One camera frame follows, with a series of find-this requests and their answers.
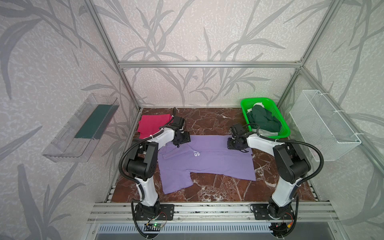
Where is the white wire mesh basket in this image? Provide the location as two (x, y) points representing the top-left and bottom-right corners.
(290, 90), (362, 162)

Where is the folded magenta t-shirt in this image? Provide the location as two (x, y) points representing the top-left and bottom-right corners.
(138, 114), (172, 139)

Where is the white t-shirt in basket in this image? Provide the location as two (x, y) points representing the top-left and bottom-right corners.
(253, 103), (265, 108)

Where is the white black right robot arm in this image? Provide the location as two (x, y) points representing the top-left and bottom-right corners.
(227, 133), (315, 220)

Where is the dark green t-shirt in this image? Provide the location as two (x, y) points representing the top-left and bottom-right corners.
(246, 106), (282, 133)

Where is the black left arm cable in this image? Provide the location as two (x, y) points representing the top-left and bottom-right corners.
(118, 107), (179, 239)

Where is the green plastic basket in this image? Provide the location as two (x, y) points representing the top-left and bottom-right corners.
(241, 98), (291, 139)

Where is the green circuit board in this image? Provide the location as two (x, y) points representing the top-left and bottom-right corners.
(145, 222), (166, 232)

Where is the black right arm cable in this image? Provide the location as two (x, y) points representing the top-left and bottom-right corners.
(244, 123), (325, 238)

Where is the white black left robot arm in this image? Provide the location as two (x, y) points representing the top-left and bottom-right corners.
(119, 128), (191, 221)

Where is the clear plastic wall tray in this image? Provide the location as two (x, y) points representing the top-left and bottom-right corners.
(42, 94), (120, 163)

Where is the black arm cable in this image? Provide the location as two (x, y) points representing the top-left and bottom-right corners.
(118, 107), (179, 239)
(244, 123), (325, 238)

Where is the aluminium frame post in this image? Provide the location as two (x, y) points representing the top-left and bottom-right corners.
(84, 0), (141, 111)
(277, 0), (343, 109)

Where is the purple printed t-shirt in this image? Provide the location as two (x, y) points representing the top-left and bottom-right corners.
(158, 135), (256, 194)

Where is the aluminium horizontal frame bar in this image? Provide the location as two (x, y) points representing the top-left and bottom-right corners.
(118, 61), (301, 69)

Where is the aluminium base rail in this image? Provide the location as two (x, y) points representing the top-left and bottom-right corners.
(87, 202), (339, 224)

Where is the left aluminium frame post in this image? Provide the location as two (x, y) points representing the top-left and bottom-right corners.
(84, 0), (141, 111)

